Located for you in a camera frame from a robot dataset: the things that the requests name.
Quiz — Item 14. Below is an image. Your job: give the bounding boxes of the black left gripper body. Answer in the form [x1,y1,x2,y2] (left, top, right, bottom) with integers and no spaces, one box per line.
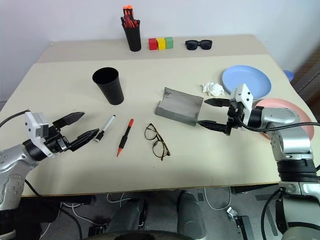
[43,122,73,153]

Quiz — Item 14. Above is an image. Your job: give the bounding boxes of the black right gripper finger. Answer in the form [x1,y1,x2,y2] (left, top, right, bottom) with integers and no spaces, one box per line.
[196,119,227,133]
[204,97,231,108]

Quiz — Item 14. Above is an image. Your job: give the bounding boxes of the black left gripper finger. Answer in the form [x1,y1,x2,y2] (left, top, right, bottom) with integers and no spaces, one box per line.
[52,111,86,131]
[67,128,100,153]

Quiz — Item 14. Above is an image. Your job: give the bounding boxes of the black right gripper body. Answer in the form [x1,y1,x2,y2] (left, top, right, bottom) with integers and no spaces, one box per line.
[223,98,247,137]

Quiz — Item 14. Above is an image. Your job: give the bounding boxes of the white tissue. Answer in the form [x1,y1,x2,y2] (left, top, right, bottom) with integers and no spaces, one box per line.
[201,81,225,98]

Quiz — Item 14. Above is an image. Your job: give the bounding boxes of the white marker with black cap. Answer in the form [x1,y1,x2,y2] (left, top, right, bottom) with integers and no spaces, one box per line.
[93,114,117,144]

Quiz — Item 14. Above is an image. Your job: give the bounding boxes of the grey glasses case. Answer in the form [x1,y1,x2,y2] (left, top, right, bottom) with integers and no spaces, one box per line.
[154,86,204,126]

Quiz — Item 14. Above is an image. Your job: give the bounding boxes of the orange and black pen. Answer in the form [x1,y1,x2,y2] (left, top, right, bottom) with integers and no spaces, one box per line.
[116,118,135,158]

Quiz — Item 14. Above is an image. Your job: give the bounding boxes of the tortoiseshell eyeglasses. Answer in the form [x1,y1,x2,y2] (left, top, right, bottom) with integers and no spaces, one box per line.
[144,123,172,161]

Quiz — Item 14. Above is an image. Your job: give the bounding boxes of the blue plastic plate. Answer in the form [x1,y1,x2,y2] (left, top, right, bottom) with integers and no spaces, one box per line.
[221,64,272,100]

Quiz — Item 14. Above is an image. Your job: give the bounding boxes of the wide black plastic cup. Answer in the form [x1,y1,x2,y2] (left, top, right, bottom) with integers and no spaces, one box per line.
[91,66,125,106]

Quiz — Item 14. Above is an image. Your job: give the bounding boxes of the black sunglasses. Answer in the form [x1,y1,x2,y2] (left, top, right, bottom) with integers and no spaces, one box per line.
[184,39,213,51]

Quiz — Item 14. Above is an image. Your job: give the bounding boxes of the black table foot bar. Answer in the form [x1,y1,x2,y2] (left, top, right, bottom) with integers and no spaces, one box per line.
[53,195,97,207]

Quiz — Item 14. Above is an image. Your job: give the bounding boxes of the small blue round container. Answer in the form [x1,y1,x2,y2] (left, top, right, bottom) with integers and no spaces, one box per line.
[283,69,295,82]

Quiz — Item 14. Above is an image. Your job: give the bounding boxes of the pink plastic plate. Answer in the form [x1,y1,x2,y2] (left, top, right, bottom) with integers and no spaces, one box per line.
[255,98,316,141]

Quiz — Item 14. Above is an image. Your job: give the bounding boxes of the brown slatted panel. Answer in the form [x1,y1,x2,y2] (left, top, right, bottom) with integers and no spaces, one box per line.
[292,47,320,106]

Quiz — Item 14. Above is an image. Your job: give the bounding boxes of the dark grey rounded shell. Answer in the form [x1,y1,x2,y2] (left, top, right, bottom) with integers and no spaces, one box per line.
[109,197,148,236]
[176,189,207,238]

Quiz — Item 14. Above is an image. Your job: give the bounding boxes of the narrow black pen holder cup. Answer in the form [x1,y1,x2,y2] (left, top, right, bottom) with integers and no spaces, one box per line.
[122,23,142,53]

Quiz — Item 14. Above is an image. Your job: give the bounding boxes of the black rounded shape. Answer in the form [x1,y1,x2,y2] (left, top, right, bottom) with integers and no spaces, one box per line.
[99,229,208,240]

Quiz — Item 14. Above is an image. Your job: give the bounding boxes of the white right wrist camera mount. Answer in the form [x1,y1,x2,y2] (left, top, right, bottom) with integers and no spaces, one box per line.
[229,83,254,127]

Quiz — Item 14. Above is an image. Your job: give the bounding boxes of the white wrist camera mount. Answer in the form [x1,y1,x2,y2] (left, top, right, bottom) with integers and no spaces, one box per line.
[24,111,56,158]
[229,83,254,127]

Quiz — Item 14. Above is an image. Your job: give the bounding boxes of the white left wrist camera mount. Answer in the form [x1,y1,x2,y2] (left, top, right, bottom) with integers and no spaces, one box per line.
[24,111,56,158]

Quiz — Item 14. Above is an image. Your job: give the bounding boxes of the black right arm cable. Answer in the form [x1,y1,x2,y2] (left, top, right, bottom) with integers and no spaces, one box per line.
[234,109,320,237]

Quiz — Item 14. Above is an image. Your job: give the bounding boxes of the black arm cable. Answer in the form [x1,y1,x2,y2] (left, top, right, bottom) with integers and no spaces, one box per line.
[0,109,41,197]
[234,109,320,237]

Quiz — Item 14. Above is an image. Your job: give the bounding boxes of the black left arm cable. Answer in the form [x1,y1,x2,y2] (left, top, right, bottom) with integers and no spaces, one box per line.
[0,109,41,197]

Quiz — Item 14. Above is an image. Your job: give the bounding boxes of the white floor cable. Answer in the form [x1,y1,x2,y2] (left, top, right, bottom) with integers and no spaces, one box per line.
[106,192,132,207]
[72,203,111,226]
[203,187,233,211]

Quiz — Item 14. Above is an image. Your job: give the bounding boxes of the silver metal bracket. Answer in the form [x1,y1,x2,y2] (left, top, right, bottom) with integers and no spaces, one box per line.
[226,206,251,235]

